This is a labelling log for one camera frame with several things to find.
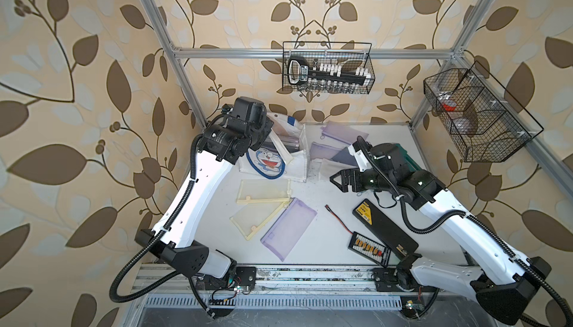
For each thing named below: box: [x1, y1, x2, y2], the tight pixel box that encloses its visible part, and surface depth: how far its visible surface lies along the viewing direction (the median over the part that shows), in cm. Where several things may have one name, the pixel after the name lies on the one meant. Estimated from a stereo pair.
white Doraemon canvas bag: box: [238, 111, 308, 183], surface depth 95 cm
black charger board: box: [324, 204, 392, 269], surface depth 82 cm
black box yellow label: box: [352, 198, 420, 260], surface depth 86 cm
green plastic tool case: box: [394, 143, 422, 172], surface depth 104 cm
